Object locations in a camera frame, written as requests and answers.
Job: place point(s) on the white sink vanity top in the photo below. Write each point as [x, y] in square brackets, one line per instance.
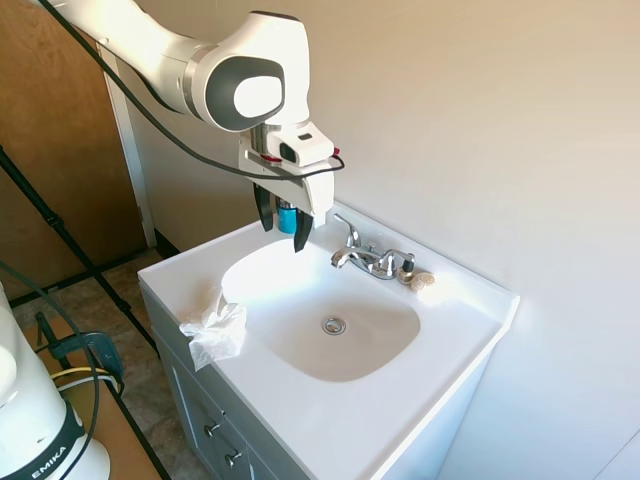
[350, 340]

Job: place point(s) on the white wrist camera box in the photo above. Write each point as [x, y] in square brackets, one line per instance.
[299, 147]

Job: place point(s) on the chrome sink drain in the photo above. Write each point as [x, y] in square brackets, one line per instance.
[334, 325]

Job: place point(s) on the crumpled white tissue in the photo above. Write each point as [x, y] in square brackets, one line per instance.
[216, 330]

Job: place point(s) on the brown wooden door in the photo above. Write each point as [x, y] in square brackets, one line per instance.
[55, 140]

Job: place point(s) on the blue bottle with black cap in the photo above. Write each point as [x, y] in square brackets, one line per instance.
[286, 216]

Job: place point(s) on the blue metal clamp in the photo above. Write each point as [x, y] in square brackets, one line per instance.
[95, 350]

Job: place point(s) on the chrome sink faucet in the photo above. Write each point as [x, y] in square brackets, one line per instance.
[367, 255]

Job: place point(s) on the black tripod stand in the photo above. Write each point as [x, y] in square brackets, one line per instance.
[65, 240]

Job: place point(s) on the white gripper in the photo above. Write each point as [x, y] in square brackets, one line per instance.
[300, 186]

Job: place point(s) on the grey vanity cabinet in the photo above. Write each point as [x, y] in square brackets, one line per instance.
[210, 415]

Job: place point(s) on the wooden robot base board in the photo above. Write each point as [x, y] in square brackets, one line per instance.
[117, 440]

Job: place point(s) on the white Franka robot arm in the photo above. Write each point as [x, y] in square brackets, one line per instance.
[165, 55]

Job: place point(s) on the beige seashell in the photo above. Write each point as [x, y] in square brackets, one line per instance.
[421, 281]

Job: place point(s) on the white door frame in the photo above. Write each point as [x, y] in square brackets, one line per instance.
[127, 145]

